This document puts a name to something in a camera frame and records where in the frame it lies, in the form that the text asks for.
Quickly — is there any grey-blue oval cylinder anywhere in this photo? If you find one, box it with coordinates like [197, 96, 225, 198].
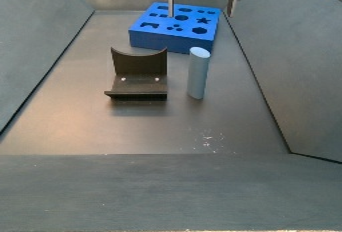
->
[187, 47, 211, 99]

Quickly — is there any blue foam shape board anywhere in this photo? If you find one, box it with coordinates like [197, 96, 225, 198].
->
[128, 2, 221, 54]

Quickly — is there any black curved holder stand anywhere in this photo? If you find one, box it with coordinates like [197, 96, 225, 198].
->
[104, 49, 169, 100]

